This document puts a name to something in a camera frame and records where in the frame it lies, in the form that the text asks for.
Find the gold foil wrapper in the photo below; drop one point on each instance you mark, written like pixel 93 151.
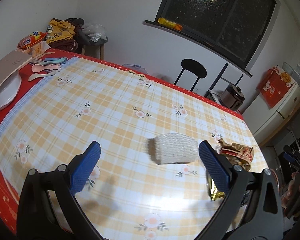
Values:
pixel 213 191

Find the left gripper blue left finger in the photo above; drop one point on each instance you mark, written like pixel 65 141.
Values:
pixel 82 166

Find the brown red wrapper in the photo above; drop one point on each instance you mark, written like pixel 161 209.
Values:
pixel 237 154

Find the red yellow snack bag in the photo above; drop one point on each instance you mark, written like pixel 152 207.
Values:
pixel 31 39

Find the dark window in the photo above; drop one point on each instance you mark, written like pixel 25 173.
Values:
pixel 232 29

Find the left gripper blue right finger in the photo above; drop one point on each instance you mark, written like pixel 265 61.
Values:
pixel 217 166

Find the yellow snack packet on sill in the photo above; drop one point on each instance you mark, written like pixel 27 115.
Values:
pixel 169 24

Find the yellow plaid floral tablecloth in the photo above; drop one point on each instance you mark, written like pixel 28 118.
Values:
pixel 128 195

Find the brown electric pressure cooker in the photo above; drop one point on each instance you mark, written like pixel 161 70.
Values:
pixel 232 97

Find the clear plastic bag on stool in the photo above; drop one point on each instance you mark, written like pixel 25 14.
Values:
pixel 94 31

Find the white plate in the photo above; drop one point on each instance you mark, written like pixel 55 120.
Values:
pixel 9 89

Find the white refrigerator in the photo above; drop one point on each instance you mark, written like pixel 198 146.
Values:
pixel 262 120

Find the white foam net sleeve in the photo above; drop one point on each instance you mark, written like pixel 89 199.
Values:
pixel 172 148

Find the black round stool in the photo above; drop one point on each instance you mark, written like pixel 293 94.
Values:
pixel 195 68

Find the yellow clothing pile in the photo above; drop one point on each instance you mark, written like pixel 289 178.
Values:
pixel 59 30

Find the pastel plastic spoons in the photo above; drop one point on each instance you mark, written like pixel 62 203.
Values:
pixel 46 67

